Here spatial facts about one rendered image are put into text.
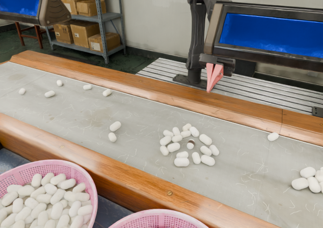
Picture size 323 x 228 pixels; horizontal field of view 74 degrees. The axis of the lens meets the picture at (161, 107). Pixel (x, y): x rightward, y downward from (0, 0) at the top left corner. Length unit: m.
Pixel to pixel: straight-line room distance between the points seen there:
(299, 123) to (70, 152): 0.65
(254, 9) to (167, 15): 2.50
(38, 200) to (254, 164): 0.50
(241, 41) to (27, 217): 0.52
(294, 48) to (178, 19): 2.47
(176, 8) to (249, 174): 2.39
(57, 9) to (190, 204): 0.51
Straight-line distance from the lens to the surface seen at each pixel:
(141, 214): 0.45
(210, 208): 0.47
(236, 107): 0.74
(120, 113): 0.73
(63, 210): 0.54
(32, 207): 0.56
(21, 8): 0.61
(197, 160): 0.55
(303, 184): 0.59
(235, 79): 1.14
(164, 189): 0.48
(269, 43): 0.35
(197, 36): 0.95
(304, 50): 0.35
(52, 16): 0.57
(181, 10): 2.74
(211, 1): 0.75
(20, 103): 0.91
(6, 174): 0.61
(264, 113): 0.75
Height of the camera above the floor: 1.16
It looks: 35 degrees down
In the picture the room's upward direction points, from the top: straight up
